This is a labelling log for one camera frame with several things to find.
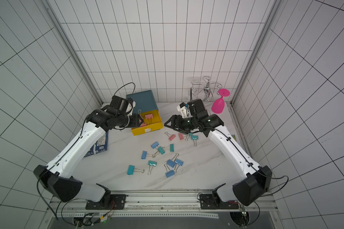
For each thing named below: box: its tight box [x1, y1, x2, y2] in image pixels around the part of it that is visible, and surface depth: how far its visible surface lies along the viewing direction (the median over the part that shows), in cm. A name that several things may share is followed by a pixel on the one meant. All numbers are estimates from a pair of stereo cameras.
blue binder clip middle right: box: [173, 158, 184, 173], surface depth 89 cm
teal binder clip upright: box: [164, 143, 175, 152], surface depth 95 cm
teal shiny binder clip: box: [147, 160, 158, 176], surface depth 87 cm
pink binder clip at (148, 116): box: [144, 113, 154, 125], surface depth 91 cm
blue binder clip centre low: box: [166, 153, 180, 168], surface depth 87 cm
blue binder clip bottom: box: [163, 163, 175, 178], surface depth 85 cm
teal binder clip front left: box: [127, 165, 145, 175], surface depth 85 cm
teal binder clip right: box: [190, 135, 199, 147], surface depth 100 cm
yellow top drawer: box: [130, 109, 163, 136], surface depth 90 cm
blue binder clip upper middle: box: [150, 141, 160, 149], surface depth 97 cm
